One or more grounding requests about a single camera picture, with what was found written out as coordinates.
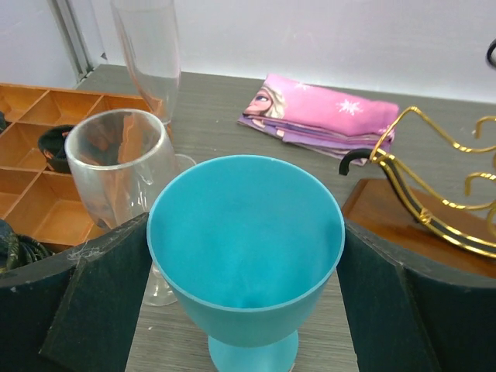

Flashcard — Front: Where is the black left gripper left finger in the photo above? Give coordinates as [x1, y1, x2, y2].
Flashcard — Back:
[1, 213, 151, 371]

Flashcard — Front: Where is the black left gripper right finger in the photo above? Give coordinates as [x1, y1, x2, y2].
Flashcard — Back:
[337, 221, 495, 371]

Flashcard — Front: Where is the aluminium frame rail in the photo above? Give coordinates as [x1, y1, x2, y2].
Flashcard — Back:
[47, 0, 108, 85]

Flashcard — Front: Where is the dark green rolled cloth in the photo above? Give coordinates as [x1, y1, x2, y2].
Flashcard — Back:
[0, 219, 53, 273]

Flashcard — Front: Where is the black orange rolled cloth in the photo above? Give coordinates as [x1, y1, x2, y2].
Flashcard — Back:
[38, 125, 74, 174]

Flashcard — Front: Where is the gold wire wine glass rack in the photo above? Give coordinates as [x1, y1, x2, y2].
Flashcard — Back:
[337, 37, 496, 280]

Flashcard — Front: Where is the blue wine glass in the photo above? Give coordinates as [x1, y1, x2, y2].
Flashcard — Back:
[147, 154, 345, 371]

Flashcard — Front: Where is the clear tall wine glass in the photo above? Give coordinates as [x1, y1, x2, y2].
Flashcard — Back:
[109, 0, 197, 171]

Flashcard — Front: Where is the wooden compartment tray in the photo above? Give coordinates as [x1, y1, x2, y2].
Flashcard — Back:
[1, 83, 149, 252]

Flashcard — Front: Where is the dark floral rolled cloth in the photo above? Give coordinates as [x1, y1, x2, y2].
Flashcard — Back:
[0, 112, 8, 133]

